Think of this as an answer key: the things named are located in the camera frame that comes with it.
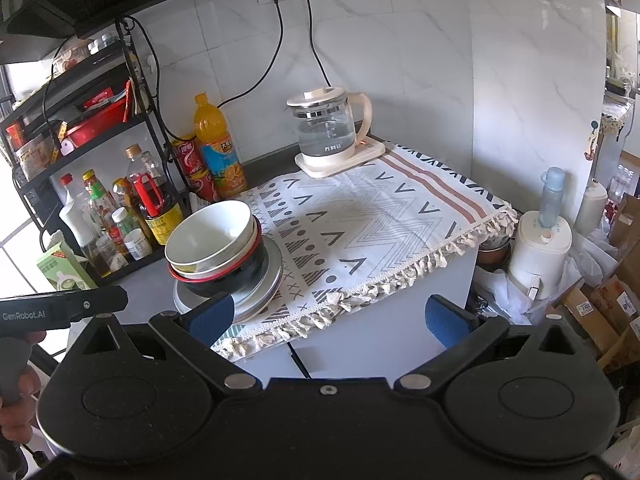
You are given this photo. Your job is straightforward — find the white thermos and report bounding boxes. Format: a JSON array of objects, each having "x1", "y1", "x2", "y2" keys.
[{"x1": 574, "y1": 177, "x2": 609, "y2": 237}]

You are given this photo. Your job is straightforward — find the person's left hand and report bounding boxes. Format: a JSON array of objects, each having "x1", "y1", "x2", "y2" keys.
[{"x1": 0, "y1": 330, "x2": 48, "y2": 445}]

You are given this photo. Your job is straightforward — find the orange juice bottle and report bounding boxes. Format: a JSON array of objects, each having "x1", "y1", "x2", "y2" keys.
[{"x1": 193, "y1": 92, "x2": 249, "y2": 199}]

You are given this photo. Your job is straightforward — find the black bowl red rim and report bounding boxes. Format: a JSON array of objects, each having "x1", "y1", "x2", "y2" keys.
[{"x1": 168, "y1": 237, "x2": 266, "y2": 299}]

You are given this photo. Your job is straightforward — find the white plate script print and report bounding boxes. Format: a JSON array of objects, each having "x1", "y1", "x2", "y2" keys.
[{"x1": 175, "y1": 236, "x2": 277, "y2": 311}]

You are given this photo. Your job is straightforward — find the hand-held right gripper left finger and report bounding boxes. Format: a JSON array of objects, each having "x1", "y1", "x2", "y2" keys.
[{"x1": 75, "y1": 291, "x2": 263, "y2": 396}]

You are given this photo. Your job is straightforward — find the large white plate flower print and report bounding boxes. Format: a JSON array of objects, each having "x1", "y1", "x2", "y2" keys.
[{"x1": 172, "y1": 244, "x2": 285, "y2": 325}]

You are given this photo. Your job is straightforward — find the light blue bottle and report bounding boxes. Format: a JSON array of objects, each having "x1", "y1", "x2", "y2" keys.
[{"x1": 537, "y1": 167, "x2": 567, "y2": 232}]

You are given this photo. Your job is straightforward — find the black metal shelf rack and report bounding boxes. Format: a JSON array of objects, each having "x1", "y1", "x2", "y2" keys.
[{"x1": 0, "y1": 14, "x2": 193, "y2": 281}]

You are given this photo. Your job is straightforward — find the plain white bowl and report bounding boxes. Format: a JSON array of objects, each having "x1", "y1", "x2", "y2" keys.
[{"x1": 164, "y1": 199, "x2": 254, "y2": 277}]

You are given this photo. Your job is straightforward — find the cream kettle base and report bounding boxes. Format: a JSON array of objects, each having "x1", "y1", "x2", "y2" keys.
[{"x1": 293, "y1": 135, "x2": 387, "y2": 179}]

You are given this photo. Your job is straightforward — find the red soda bottle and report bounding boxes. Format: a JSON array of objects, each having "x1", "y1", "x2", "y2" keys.
[{"x1": 171, "y1": 134, "x2": 219, "y2": 204}]

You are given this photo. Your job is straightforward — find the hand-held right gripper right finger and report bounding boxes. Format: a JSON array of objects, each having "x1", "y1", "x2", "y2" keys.
[{"x1": 394, "y1": 295, "x2": 587, "y2": 396}]

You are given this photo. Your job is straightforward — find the patterned white tablecloth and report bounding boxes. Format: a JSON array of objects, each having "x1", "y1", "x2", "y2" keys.
[{"x1": 210, "y1": 142, "x2": 519, "y2": 362}]

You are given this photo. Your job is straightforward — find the white plate round crest print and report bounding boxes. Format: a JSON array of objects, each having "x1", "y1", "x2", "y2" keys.
[{"x1": 173, "y1": 240, "x2": 281, "y2": 317}]

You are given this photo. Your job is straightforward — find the black kettle power cable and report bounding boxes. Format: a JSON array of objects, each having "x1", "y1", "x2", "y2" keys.
[{"x1": 298, "y1": 0, "x2": 333, "y2": 90}]

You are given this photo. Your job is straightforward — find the brown cardboard boxes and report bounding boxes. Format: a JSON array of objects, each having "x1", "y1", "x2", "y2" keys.
[{"x1": 546, "y1": 195, "x2": 640, "y2": 371}]

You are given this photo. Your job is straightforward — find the white small appliance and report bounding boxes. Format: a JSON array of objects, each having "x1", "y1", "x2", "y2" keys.
[{"x1": 507, "y1": 209, "x2": 574, "y2": 302}]

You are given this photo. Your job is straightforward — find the glass kettle cream lid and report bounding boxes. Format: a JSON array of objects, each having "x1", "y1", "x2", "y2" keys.
[{"x1": 286, "y1": 86, "x2": 374, "y2": 159}]

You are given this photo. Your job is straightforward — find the red box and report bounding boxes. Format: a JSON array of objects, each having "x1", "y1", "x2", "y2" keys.
[{"x1": 64, "y1": 87, "x2": 135, "y2": 149}]

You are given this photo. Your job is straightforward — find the group of condiment bottles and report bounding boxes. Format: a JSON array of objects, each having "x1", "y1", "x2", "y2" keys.
[{"x1": 58, "y1": 143, "x2": 184, "y2": 279}]

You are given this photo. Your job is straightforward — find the white bowl pink band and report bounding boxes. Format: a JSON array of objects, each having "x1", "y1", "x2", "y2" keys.
[{"x1": 170, "y1": 214, "x2": 264, "y2": 282}]

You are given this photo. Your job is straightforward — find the green carton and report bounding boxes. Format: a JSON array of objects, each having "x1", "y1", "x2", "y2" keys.
[{"x1": 34, "y1": 239, "x2": 99, "y2": 292}]

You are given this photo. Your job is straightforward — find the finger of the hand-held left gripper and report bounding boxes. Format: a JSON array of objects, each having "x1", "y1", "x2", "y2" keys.
[{"x1": 74, "y1": 284, "x2": 129, "y2": 323}]

